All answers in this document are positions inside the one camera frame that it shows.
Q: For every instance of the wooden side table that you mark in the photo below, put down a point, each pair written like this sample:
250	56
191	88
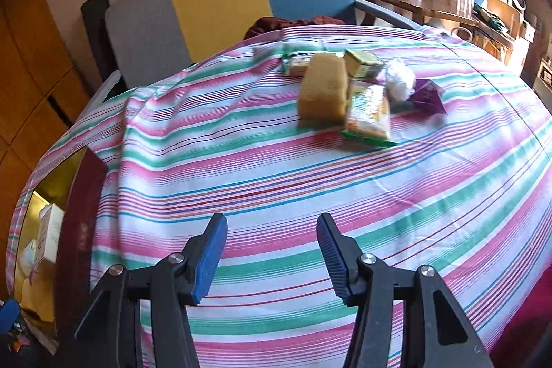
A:
414	3

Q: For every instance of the crumpled purple wrapper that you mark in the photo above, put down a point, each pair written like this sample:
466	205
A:
427	96

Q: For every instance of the dark red cloth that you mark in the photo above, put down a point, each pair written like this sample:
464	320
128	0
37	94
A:
284	25

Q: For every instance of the cream carton box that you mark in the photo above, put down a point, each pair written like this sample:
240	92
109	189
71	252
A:
49	230

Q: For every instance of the gold metal tin box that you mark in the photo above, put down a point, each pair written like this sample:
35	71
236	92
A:
80	230

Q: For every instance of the cluttered wooden shelf unit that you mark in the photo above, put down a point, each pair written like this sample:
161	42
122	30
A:
509	6

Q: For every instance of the striped tablecloth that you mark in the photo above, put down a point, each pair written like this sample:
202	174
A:
302	178

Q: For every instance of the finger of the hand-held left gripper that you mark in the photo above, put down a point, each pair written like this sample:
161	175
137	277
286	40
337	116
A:
7	312

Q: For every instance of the wooden wardrobe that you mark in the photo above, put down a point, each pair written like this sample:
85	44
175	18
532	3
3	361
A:
26	70

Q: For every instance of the small tan snack box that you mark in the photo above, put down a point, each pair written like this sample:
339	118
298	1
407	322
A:
362	64

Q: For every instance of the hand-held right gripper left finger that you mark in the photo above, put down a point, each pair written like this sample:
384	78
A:
211	256

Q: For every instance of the green yellow snack packet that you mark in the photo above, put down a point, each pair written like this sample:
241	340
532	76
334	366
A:
368	113

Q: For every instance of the large yellow sponge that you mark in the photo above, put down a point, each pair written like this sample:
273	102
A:
323	92

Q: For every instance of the small white cloth ball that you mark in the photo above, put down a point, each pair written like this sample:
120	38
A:
399	81

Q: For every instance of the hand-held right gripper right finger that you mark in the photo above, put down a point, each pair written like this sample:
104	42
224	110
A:
332	260

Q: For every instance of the black rolled mat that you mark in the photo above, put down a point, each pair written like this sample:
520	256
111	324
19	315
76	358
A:
92	23

